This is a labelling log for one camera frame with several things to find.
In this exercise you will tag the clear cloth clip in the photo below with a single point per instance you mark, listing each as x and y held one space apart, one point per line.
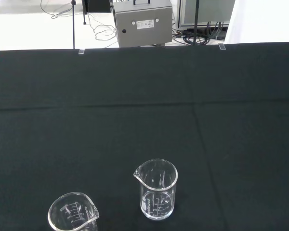
81 51
222 46

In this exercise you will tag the black box on floor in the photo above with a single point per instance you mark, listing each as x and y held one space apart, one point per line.
96 6

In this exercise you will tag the grey metal control box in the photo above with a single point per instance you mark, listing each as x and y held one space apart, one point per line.
144 33

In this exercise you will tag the grey glass-door cabinet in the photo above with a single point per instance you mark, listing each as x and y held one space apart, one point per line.
207 10

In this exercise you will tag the black bench cloth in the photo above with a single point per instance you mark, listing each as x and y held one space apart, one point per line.
135 108

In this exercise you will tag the black tripod stand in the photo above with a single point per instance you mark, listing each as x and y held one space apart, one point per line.
73 29
196 21

